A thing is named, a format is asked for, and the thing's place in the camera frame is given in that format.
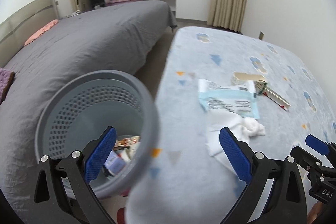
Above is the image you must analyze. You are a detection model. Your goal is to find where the beige chair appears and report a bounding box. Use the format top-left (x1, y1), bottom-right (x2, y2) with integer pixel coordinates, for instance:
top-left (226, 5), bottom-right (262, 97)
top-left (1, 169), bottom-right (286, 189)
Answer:
top-left (77, 0), bottom-right (92, 13)

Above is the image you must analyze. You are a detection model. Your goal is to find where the beige padded headboard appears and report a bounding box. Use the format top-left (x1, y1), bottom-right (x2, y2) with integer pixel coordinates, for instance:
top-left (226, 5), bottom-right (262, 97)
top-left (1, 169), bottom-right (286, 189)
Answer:
top-left (0, 0), bottom-right (59, 68)

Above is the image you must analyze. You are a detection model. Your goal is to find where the purple fluffy blanket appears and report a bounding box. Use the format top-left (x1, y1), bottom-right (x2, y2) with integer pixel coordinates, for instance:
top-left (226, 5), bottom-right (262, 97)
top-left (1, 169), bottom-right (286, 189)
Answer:
top-left (0, 68), bottom-right (15, 104)

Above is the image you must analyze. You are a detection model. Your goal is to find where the red white snack wrapper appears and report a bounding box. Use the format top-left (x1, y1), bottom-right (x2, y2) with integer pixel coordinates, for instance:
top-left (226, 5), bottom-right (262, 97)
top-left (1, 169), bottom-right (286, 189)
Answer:
top-left (113, 136), bottom-right (140, 151)

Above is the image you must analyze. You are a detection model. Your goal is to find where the light blue cartoon blanket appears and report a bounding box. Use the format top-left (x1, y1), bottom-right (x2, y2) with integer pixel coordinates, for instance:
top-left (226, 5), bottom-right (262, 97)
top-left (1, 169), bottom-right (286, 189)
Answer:
top-left (125, 27), bottom-right (335, 223)

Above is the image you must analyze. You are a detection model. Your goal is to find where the white tissue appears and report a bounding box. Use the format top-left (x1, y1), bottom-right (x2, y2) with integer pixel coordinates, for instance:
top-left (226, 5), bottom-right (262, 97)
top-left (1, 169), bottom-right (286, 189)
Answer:
top-left (206, 109), bottom-right (266, 156)

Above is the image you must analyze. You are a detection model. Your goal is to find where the torn beige carton box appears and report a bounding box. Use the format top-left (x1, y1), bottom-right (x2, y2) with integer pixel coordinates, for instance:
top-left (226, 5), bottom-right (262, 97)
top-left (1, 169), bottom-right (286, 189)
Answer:
top-left (231, 72), bottom-right (291, 111)

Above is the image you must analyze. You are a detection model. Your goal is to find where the pink pillow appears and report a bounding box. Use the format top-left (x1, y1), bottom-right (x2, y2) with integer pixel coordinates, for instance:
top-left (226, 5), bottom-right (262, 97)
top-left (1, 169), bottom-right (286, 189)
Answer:
top-left (23, 19), bottom-right (59, 47)

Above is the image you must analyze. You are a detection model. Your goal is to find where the grey bed cover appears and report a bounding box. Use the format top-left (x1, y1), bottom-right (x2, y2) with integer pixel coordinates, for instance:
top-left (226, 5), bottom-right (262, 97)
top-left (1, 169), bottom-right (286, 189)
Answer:
top-left (1, 1), bottom-right (176, 221)

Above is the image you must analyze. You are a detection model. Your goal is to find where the grey perforated trash basket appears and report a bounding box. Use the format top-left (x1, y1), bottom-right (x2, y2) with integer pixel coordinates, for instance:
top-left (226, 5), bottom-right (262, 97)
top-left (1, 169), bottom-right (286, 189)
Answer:
top-left (35, 70), bottom-right (159, 199)

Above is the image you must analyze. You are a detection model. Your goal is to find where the purple rabbit cartoon box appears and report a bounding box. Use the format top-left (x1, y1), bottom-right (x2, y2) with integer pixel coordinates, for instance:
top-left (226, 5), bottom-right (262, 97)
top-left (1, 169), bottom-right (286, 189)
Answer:
top-left (103, 150), bottom-right (126, 176)

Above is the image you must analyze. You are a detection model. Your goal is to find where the person's right hand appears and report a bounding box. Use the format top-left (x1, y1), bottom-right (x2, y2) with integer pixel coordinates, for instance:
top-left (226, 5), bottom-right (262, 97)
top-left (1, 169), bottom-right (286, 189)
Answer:
top-left (307, 201), bottom-right (325, 224)

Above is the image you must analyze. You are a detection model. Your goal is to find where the white red paper cup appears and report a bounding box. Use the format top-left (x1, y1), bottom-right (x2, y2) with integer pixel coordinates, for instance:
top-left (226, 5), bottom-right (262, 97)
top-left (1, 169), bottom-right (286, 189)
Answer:
top-left (120, 142), bottom-right (141, 164)

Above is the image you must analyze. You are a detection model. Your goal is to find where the light blue wipes packet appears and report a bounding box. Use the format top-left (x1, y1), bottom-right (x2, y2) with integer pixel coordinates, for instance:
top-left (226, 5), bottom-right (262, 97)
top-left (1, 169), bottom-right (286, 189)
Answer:
top-left (198, 79), bottom-right (260, 119)

